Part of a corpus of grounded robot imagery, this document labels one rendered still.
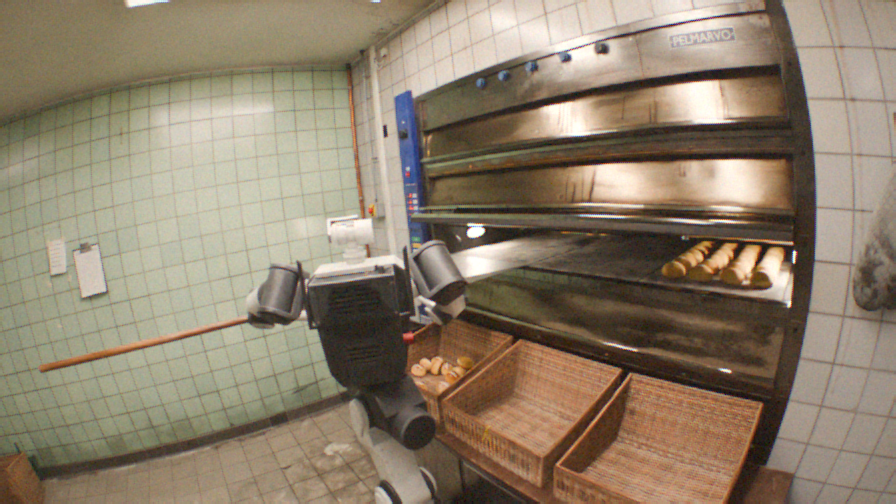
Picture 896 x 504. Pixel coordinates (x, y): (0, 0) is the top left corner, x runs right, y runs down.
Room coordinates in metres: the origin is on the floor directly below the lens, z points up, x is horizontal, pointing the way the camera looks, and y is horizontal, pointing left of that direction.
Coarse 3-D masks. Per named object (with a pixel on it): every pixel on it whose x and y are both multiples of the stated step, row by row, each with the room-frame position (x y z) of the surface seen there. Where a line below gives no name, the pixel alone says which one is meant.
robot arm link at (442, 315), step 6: (462, 294) 1.18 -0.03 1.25; (456, 300) 1.14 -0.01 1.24; (462, 300) 1.18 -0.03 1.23; (468, 300) 1.25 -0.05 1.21; (438, 306) 1.19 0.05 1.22; (444, 306) 1.15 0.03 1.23; (450, 306) 1.15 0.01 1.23; (456, 306) 1.16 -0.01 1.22; (462, 306) 1.20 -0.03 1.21; (426, 312) 1.27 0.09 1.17; (432, 312) 1.23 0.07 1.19; (438, 312) 1.20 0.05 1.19; (444, 312) 1.19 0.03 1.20; (450, 312) 1.18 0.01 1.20; (456, 312) 1.19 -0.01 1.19; (432, 318) 1.27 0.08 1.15; (438, 318) 1.22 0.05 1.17; (444, 318) 1.19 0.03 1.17; (450, 318) 1.21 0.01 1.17; (444, 324) 1.23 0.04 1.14
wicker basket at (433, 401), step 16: (416, 336) 2.06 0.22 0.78; (432, 336) 2.12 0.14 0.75; (448, 336) 2.10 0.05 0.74; (464, 336) 2.00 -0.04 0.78; (480, 336) 1.90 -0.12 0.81; (496, 336) 1.82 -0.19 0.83; (416, 352) 2.05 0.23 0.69; (448, 352) 2.07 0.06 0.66; (464, 352) 1.97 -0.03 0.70; (480, 352) 1.88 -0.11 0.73; (496, 352) 1.67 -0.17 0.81; (480, 368) 1.61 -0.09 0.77; (496, 368) 1.68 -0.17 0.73; (416, 384) 1.59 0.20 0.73; (432, 400) 1.49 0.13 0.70
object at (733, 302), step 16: (512, 272) 1.75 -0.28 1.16; (528, 272) 1.67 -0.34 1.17; (544, 272) 1.60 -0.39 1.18; (560, 272) 1.57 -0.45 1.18; (592, 288) 1.40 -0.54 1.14; (608, 288) 1.34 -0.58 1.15; (624, 288) 1.29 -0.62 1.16; (640, 288) 1.23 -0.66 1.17; (656, 288) 1.18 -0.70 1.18; (672, 288) 1.15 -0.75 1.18; (688, 288) 1.12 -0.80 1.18; (704, 304) 1.03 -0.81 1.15; (720, 304) 0.98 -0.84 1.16; (736, 304) 0.93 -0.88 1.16; (752, 304) 0.88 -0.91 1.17; (768, 304) 0.84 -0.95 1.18; (784, 304) 0.80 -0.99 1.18
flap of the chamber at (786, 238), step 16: (448, 224) 2.15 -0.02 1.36; (464, 224) 1.92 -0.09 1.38; (480, 224) 1.72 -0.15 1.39; (496, 224) 1.61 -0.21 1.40; (512, 224) 1.53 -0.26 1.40; (528, 224) 1.46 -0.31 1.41; (544, 224) 1.40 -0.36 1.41; (560, 224) 1.34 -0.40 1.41; (576, 224) 1.29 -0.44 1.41; (592, 224) 1.23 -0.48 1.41; (608, 224) 1.18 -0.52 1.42; (624, 224) 1.14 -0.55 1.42; (640, 224) 1.09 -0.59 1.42; (656, 224) 1.05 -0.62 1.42; (736, 240) 0.97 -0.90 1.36; (752, 240) 0.85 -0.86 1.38; (768, 240) 0.75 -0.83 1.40; (784, 240) 0.71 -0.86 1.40
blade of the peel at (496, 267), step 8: (456, 256) 2.16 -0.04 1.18; (456, 264) 1.95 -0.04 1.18; (464, 264) 1.93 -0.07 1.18; (472, 264) 1.91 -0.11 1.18; (480, 264) 1.89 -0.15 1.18; (488, 264) 1.87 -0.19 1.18; (496, 264) 1.85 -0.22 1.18; (504, 264) 1.83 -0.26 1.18; (512, 264) 1.81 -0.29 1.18; (520, 264) 1.79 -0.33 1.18; (464, 272) 1.76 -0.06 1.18; (472, 272) 1.74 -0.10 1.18; (480, 272) 1.72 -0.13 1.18; (488, 272) 1.64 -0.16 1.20; (496, 272) 1.67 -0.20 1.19; (472, 280) 1.59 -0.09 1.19
